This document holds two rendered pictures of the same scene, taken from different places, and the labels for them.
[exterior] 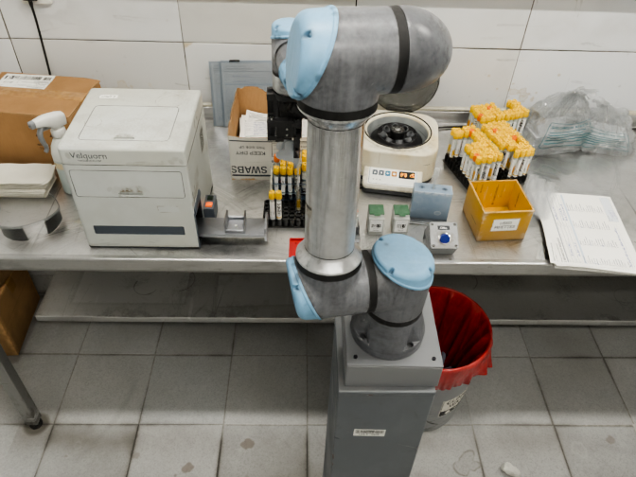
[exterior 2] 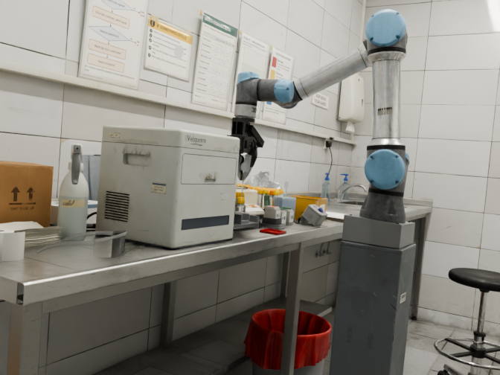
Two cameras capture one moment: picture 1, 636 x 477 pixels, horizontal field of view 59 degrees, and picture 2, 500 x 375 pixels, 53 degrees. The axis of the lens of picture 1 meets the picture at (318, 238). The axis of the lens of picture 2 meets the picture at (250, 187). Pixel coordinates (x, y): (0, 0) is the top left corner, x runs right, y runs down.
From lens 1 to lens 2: 1.71 m
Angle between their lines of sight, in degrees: 64
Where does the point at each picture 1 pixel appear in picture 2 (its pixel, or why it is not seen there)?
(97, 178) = (196, 163)
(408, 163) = (251, 197)
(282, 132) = (248, 145)
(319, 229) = (396, 118)
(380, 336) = (399, 205)
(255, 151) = not seen: hidden behind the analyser
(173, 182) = (231, 168)
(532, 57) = not seen: hidden behind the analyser
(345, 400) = (402, 260)
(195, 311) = not seen: outside the picture
